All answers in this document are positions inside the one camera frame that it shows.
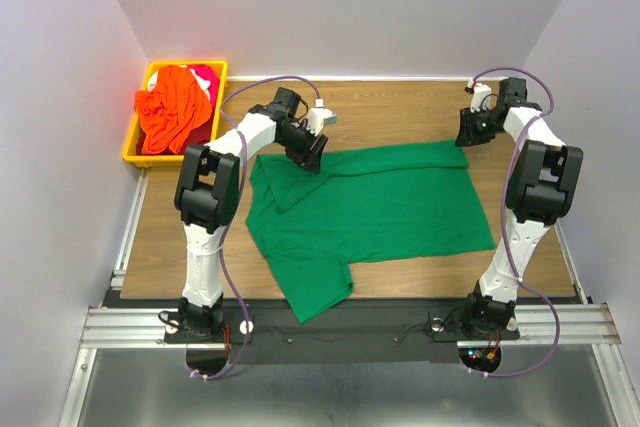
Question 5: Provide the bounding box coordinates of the green t shirt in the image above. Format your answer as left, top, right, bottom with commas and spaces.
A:
246, 140, 494, 323

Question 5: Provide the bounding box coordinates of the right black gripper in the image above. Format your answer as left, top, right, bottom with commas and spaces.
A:
453, 104, 501, 146

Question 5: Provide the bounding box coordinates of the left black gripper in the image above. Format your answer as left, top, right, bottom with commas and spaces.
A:
277, 121, 329, 175

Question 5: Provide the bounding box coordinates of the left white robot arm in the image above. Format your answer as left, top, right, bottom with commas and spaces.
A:
165, 87, 335, 343

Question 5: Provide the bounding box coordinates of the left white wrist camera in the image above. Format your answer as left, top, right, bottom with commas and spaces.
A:
305, 98, 337, 136

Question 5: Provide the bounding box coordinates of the orange t shirt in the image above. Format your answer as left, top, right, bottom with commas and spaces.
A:
134, 65, 215, 155

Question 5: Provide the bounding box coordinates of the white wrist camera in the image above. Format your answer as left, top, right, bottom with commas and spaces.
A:
465, 79, 493, 113
305, 98, 337, 136

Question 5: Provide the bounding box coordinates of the aluminium frame rail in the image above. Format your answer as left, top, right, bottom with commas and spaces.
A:
57, 166, 174, 427

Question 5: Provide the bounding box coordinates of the yellow plastic bin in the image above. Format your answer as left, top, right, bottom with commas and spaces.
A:
122, 59, 228, 168

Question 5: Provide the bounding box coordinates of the pink white t shirt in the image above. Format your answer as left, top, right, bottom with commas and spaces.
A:
147, 62, 221, 103

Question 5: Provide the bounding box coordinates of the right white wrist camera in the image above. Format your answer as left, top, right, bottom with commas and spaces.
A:
465, 79, 493, 113

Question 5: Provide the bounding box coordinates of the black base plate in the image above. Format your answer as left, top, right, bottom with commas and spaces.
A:
102, 296, 521, 366

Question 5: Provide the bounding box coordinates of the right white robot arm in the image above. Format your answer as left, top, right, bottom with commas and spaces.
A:
455, 77, 584, 337

